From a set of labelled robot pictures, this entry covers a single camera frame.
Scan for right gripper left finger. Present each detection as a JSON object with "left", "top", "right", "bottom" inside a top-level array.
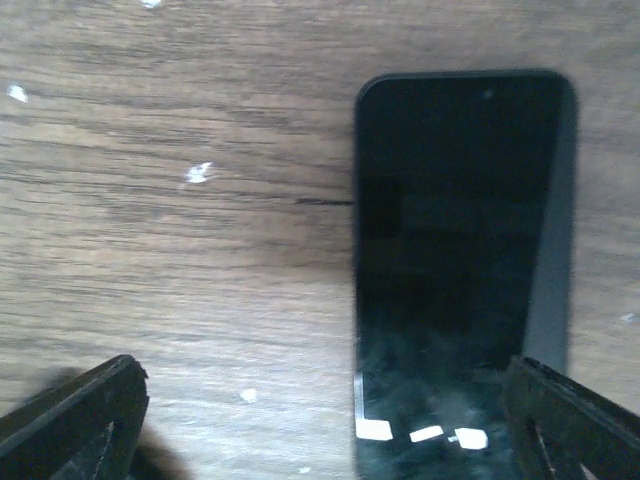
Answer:
[{"left": 1, "top": 355, "right": 149, "bottom": 479}]

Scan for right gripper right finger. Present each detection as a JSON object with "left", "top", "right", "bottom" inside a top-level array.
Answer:
[{"left": 503, "top": 357, "right": 639, "bottom": 479}]

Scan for black smartphone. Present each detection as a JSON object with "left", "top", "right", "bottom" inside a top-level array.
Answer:
[{"left": 353, "top": 69, "right": 578, "bottom": 479}]

